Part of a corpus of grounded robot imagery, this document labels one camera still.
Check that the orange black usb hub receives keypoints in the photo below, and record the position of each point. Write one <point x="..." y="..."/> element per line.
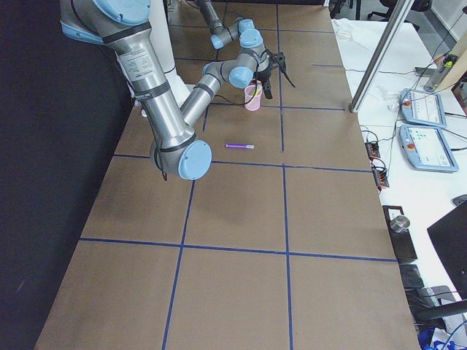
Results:
<point x="372" y="148"/>

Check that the teach pendant far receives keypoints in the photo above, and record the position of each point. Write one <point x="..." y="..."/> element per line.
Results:
<point x="422" y="108"/>

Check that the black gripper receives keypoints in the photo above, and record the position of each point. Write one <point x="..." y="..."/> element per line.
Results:
<point x="265" y="74"/>

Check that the pink mesh pen holder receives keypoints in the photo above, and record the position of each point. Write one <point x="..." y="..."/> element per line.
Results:
<point x="251" y="102"/>

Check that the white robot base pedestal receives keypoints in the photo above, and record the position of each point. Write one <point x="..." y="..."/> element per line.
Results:
<point x="160" y="39"/>

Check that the aluminium frame post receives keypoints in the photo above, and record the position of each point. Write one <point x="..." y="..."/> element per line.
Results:
<point x="390" y="32"/>

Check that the steel cup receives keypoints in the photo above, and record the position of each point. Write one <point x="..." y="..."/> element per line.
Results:
<point x="399" y="224"/>

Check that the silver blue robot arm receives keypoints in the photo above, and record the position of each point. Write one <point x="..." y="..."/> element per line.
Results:
<point x="222" y="35"/>
<point x="125" y="27"/>

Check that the teach pendant near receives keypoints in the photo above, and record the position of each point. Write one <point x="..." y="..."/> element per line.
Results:
<point x="426" y="149"/>

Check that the black monitor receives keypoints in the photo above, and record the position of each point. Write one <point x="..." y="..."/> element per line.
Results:
<point x="448" y="236"/>

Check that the purple marker pen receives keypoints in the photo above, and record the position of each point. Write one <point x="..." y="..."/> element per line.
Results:
<point x="240" y="146"/>

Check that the teach pendant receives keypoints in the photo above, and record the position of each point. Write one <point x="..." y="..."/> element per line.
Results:
<point x="426" y="149"/>
<point x="422" y="108"/>

